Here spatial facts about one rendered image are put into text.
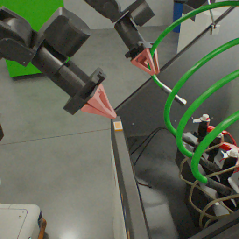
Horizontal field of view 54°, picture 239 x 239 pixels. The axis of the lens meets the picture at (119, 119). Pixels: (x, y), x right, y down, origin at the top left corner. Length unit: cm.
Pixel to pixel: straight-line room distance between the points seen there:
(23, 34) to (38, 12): 334
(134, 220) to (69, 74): 40
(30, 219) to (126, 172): 91
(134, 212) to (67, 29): 48
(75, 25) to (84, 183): 169
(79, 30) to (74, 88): 11
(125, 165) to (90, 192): 119
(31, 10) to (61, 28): 333
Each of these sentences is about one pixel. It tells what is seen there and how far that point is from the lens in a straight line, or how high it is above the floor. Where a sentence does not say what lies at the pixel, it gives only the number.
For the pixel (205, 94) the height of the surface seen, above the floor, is 129.
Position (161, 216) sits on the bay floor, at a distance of 82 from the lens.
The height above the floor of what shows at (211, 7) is 141.
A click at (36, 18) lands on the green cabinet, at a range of 380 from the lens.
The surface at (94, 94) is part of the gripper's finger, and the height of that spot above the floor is 129.
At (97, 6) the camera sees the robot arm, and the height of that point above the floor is 140.
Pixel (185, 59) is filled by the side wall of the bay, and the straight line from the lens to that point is 100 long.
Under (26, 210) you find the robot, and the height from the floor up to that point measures 28.
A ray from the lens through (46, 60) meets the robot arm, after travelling 48.
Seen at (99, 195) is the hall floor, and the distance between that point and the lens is 194.
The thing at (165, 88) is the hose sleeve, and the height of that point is 117.
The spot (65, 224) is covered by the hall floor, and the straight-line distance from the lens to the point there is 182.
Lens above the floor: 150
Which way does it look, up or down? 33 degrees down
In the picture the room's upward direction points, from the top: straight up
